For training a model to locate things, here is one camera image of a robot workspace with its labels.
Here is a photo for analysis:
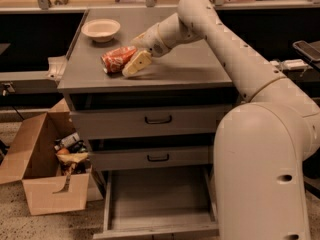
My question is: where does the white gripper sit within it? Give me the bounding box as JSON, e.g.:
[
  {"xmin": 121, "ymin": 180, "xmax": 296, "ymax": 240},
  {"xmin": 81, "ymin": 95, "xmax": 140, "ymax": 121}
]
[{"xmin": 122, "ymin": 23, "xmax": 171, "ymax": 77}]

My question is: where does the red coke can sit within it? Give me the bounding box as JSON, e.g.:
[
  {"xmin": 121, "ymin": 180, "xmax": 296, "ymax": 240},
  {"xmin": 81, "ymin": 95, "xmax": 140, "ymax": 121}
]
[{"xmin": 101, "ymin": 46, "xmax": 137, "ymax": 74}]

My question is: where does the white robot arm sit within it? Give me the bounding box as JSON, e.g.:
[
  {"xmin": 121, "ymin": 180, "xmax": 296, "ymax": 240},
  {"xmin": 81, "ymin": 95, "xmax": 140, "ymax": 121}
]
[{"xmin": 124, "ymin": 0, "xmax": 320, "ymax": 240}]

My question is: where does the grey top drawer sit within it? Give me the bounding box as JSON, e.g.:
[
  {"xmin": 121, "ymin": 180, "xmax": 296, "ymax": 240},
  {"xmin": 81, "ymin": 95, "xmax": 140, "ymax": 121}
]
[{"xmin": 70, "ymin": 105, "xmax": 231, "ymax": 140}]

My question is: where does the grey drawer cabinet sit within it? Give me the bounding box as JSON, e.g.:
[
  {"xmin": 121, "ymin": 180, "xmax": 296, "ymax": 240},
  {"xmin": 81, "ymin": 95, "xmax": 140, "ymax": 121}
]
[{"xmin": 57, "ymin": 6, "xmax": 234, "ymax": 240}]

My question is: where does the grey open bottom drawer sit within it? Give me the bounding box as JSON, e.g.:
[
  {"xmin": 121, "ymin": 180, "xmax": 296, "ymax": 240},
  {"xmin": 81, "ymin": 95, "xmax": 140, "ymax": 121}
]
[{"xmin": 93, "ymin": 166, "xmax": 219, "ymax": 240}]

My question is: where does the white bowl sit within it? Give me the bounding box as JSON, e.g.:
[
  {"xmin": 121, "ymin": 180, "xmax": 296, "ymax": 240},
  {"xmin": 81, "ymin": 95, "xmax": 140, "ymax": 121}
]
[{"xmin": 81, "ymin": 19, "xmax": 121, "ymax": 43}]

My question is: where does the white bottle in box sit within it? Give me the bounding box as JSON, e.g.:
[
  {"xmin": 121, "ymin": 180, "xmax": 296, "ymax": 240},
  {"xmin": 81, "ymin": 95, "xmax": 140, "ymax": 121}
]
[{"xmin": 54, "ymin": 133, "xmax": 80, "ymax": 151}]

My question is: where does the yellow snack bag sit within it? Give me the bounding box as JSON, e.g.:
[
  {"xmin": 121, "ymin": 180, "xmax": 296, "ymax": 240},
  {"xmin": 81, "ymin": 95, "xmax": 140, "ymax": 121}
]
[{"xmin": 56, "ymin": 153, "xmax": 88, "ymax": 176}]

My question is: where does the white power strip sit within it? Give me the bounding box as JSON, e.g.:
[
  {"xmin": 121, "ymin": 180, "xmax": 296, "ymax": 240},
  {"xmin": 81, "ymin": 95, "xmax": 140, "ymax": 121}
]
[{"xmin": 271, "ymin": 59, "xmax": 309, "ymax": 71}]

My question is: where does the cardboard box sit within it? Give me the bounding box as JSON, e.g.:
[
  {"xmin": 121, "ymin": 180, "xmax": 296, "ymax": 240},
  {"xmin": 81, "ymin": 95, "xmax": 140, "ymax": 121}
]
[{"xmin": 0, "ymin": 100, "xmax": 89, "ymax": 215}]

